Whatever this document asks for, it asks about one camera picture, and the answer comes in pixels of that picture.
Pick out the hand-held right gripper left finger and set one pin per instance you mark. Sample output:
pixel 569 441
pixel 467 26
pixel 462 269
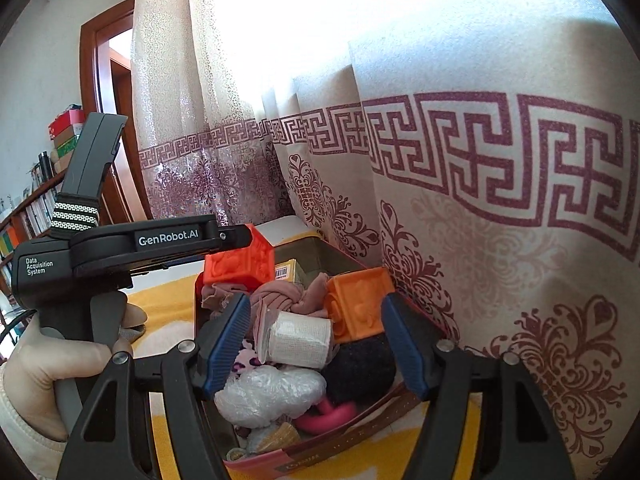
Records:
pixel 227 350

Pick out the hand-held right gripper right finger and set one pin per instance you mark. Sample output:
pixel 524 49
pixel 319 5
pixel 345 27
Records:
pixel 405 350

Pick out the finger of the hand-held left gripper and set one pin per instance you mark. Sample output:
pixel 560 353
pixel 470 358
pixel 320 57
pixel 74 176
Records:
pixel 235 239

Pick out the red-orange rubber cube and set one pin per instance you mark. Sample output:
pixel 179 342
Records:
pixel 240 265

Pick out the clear plastic bag ball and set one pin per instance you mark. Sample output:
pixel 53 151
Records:
pixel 270 392

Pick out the white bandage roll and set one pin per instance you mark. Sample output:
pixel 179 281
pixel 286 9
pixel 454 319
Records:
pixel 300 340

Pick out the pink dumbbell toy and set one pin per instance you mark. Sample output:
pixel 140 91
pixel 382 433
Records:
pixel 330 415

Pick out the red tin container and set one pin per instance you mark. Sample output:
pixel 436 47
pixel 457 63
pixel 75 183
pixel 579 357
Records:
pixel 310 460

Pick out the person's left hand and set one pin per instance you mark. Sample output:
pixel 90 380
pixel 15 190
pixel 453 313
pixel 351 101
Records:
pixel 45 360

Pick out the leopard print pink cloth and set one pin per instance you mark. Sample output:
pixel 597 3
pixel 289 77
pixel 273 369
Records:
pixel 246 360

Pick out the black pompom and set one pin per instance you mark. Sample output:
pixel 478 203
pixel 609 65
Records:
pixel 360 365

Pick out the light orange rubber cube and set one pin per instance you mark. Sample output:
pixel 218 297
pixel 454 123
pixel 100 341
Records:
pixel 360 305

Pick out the white green carton box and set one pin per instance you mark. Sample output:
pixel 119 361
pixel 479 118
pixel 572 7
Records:
pixel 295 272

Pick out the yellow patterned towel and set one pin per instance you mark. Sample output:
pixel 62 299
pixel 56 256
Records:
pixel 160 320

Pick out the brown knotted cloth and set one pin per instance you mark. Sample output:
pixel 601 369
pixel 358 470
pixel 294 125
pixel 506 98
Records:
pixel 285 297

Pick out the rows of books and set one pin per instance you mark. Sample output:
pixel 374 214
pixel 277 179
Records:
pixel 30 215

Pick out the wooden bookshelf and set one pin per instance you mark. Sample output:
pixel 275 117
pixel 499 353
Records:
pixel 50 182

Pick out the pale yellow fabric toy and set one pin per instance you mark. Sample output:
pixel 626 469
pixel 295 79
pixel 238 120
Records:
pixel 272 437

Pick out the black bottle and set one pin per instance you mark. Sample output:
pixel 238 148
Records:
pixel 45 165

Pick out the green cardboard box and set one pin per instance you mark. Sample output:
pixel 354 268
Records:
pixel 65 150

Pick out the red cardboard box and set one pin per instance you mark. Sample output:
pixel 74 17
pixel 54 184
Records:
pixel 67 120

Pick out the patterned beige curtain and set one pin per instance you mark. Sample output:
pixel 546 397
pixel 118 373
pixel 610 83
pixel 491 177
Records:
pixel 500 210

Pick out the wooden door frame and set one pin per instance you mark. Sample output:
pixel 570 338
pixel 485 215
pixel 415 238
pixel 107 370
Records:
pixel 95 60

